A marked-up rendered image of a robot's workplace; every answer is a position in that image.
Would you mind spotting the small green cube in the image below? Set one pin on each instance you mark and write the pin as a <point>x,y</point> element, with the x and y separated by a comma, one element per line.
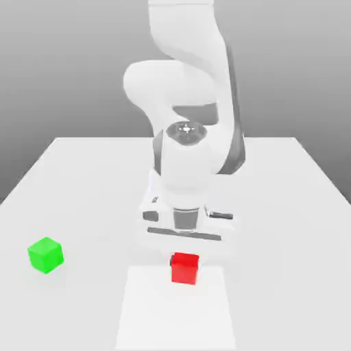
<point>45,255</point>

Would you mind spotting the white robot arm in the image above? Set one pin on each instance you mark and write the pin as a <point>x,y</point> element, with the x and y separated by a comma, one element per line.
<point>189,82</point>

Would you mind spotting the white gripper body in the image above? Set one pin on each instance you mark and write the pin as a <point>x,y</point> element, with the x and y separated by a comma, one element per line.
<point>183,238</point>

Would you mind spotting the small red cube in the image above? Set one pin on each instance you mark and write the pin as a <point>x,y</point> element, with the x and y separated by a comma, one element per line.
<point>184,270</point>

